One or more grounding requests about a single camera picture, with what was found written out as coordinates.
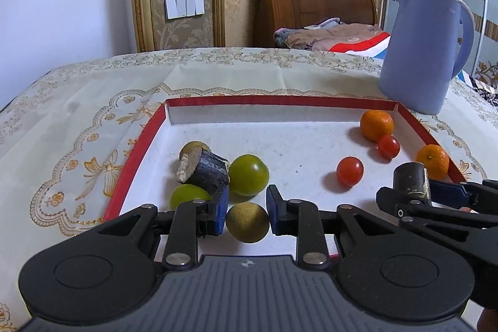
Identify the blue electric kettle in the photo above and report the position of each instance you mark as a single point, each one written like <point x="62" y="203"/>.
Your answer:
<point x="420" y="56"/>

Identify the orange mandarin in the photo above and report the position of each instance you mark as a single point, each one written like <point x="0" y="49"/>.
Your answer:
<point x="376" y="126"/>
<point x="432" y="161"/>

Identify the dark patterned cloth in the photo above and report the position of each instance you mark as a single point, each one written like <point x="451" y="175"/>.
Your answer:
<point x="488" y="93"/>

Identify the dark sugarcane piece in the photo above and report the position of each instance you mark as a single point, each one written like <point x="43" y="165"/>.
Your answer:
<point x="408" y="178"/>

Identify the red cherry tomato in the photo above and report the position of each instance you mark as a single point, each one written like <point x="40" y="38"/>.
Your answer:
<point x="350" y="171"/>
<point x="389" y="146"/>

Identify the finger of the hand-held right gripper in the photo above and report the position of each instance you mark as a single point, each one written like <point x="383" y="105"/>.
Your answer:
<point x="412" y="213"/>
<point x="447" y="192"/>

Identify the red cardboard box tray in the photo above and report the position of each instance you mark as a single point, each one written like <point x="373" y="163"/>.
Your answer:
<point x="272" y="129"/>

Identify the brown blanket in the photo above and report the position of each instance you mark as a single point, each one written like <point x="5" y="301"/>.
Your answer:
<point x="330" y="34"/>

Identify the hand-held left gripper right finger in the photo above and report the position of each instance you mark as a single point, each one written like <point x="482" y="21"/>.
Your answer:
<point x="273" y="211"/>

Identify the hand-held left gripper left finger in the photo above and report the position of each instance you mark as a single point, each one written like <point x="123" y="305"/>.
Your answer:
<point x="221" y="209"/>

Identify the white wall light switch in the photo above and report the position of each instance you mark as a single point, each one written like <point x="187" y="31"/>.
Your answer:
<point x="184" y="6"/>

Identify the small yellow round fruit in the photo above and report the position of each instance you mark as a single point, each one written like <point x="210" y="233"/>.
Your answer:
<point x="190" y="148"/>
<point x="248" y="223"/>

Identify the green tomato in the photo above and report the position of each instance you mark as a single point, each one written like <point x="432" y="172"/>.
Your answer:
<point x="249" y="174"/>
<point x="186" y="196"/>

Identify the dark eggplant chunk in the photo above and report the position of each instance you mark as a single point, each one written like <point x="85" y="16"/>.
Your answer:
<point x="208" y="172"/>

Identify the red white blue striped quilt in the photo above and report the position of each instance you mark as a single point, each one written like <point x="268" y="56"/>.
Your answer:
<point x="365" y="46"/>

